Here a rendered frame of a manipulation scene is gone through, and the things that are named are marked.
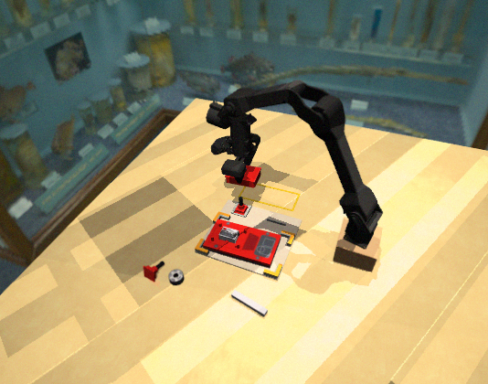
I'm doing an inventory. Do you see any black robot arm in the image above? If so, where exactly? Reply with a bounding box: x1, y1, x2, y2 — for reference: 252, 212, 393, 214
206, 80, 384, 250

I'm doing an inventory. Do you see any small black and silver toy wheel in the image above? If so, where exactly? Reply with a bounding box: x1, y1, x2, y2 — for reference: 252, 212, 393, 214
168, 270, 185, 285

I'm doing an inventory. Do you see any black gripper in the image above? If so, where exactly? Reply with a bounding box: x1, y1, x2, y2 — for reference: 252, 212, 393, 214
221, 133, 260, 184

